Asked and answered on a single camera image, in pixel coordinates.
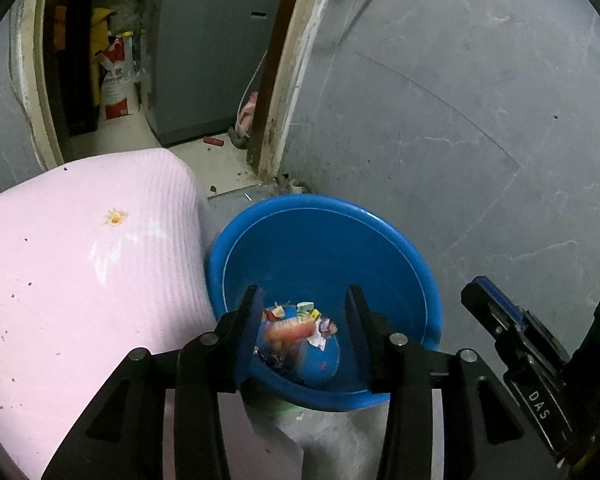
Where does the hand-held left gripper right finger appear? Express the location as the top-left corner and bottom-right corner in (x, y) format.
(344, 285), (556, 480)

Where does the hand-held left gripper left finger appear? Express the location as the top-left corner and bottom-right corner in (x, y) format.
(42, 285), (264, 480)

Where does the silver paper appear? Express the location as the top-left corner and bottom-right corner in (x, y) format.
(307, 317), (340, 351)

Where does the red torn carton piece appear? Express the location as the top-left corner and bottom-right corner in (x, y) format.
(262, 307), (316, 346)

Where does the pile of colourful wrappers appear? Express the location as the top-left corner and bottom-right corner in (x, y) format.
(254, 305), (341, 388)

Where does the blue plastic basin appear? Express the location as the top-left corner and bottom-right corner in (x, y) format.
(205, 194), (443, 413)

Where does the pink table cover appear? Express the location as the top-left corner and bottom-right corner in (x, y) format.
(0, 147), (301, 480)

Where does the pink rag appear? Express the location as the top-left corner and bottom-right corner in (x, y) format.
(235, 91), (260, 133)

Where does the grey cabinet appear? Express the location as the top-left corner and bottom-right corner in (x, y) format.
(142, 0), (291, 148)

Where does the white red sack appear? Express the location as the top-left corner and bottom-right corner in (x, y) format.
(97, 32), (142, 121)

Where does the wooden door frame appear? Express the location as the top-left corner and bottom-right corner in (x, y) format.
(245, 0), (331, 183)

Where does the pale door frame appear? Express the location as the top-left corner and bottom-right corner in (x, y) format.
(10, 0), (101, 171)

